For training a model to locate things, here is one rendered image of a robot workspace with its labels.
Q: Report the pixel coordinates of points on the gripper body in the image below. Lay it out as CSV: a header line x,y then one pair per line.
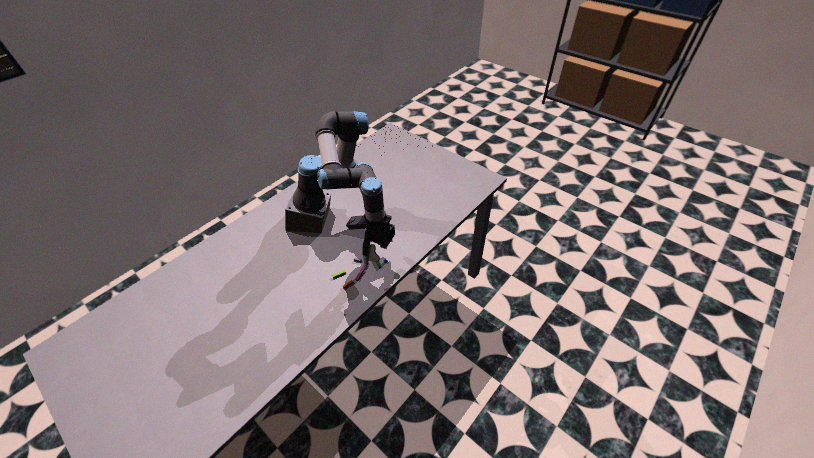
x,y
379,231

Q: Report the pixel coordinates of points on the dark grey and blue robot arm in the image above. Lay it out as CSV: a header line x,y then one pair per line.
x,y
339,169

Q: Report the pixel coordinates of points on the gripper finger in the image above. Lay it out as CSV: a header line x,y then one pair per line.
x,y
369,252

